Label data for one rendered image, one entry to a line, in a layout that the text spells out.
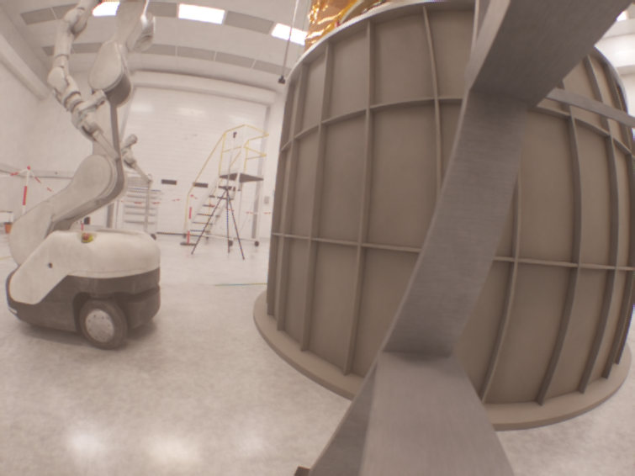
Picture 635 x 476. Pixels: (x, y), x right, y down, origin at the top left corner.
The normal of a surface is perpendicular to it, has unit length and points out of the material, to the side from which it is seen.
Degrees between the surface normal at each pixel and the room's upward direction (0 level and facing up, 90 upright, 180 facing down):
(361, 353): 90
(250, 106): 90
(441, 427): 0
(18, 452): 0
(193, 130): 90
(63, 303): 93
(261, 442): 0
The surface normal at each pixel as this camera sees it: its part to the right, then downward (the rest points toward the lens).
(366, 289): -0.66, -0.04
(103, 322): 0.40, 0.05
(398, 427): 0.08, -1.00
